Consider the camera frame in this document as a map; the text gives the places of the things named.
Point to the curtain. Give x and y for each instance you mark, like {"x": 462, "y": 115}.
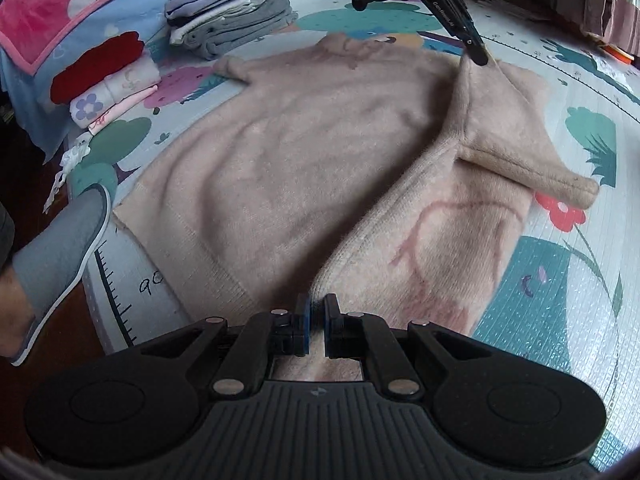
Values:
{"x": 615, "y": 5}

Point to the person's leg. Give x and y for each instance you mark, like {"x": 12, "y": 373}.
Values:
{"x": 15, "y": 305}

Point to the pink blanket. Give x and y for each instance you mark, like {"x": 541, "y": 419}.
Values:
{"x": 40, "y": 10}

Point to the pink folded garment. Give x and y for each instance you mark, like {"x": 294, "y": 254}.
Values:
{"x": 125, "y": 107}

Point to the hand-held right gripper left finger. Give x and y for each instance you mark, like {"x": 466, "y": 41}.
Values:
{"x": 301, "y": 325}

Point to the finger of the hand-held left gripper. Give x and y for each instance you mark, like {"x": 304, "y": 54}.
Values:
{"x": 457, "y": 22}

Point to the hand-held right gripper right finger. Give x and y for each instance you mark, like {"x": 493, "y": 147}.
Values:
{"x": 330, "y": 325}

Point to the red folded garment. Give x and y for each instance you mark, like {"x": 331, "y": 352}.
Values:
{"x": 95, "y": 70}

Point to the beige sweater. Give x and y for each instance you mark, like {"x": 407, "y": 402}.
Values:
{"x": 300, "y": 160}

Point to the printed play mat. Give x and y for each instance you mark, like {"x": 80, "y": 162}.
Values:
{"x": 575, "y": 285}

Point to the orange object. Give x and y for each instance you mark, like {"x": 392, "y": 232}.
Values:
{"x": 620, "y": 54}

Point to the grey slipper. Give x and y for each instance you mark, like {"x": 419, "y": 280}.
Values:
{"x": 55, "y": 260}

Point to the white floral folded garment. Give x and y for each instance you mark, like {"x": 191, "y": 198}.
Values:
{"x": 115, "y": 92}

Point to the grey folded garment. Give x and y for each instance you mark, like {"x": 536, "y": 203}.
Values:
{"x": 250, "y": 25}

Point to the white lace cloth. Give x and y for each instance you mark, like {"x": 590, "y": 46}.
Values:
{"x": 75, "y": 155}

